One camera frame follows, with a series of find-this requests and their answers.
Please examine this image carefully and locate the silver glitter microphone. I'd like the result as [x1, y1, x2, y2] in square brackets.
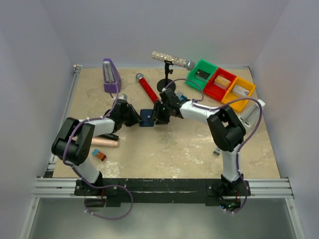
[152, 51, 196, 71]

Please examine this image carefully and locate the white metronome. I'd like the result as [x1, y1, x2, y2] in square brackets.
[238, 103, 260, 132]

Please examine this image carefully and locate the orange and blue brick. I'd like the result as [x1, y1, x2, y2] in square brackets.
[92, 149, 107, 162]

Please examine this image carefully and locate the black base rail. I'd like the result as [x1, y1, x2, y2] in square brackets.
[74, 178, 251, 209]

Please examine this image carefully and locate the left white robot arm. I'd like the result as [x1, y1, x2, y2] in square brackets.
[51, 99, 143, 184]

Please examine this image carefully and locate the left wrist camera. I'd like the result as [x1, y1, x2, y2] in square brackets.
[119, 94, 128, 100]

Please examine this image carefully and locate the dark card in green bin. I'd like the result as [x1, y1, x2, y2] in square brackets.
[194, 70, 210, 82]

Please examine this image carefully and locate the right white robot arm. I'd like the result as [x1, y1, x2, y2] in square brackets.
[152, 89, 246, 184]

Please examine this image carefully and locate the aluminium frame rail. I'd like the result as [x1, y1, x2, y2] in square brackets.
[18, 64, 82, 239]

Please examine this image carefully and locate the white card in yellow bin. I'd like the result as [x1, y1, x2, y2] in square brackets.
[232, 85, 250, 98]

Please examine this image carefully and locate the purple metronome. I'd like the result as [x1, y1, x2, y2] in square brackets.
[103, 58, 122, 94]

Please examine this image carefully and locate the gold card in red bin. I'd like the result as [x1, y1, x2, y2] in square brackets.
[214, 76, 231, 90]

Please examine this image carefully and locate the navy blue card holder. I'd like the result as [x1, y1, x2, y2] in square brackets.
[140, 109, 155, 127]

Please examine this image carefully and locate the red plastic bin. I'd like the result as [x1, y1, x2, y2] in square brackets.
[203, 68, 236, 102]

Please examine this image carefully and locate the black microphone stand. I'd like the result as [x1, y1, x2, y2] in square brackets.
[157, 60, 176, 92]

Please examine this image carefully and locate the green plastic bin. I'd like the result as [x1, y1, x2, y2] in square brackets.
[185, 59, 218, 91]

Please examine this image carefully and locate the pink microphone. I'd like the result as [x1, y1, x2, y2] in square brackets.
[91, 138, 119, 147]

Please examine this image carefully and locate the black microphone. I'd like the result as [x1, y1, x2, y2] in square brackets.
[99, 134, 119, 141]

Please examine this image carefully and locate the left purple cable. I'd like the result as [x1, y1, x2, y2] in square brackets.
[61, 83, 135, 221]

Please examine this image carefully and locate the blue toy brick block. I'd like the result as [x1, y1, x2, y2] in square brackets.
[174, 91, 189, 101]

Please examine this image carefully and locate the yellow plastic bin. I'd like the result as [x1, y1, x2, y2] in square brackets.
[221, 77, 256, 112]

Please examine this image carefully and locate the red glitter microphone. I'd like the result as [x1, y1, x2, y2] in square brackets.
[136, 73, 159, 103]

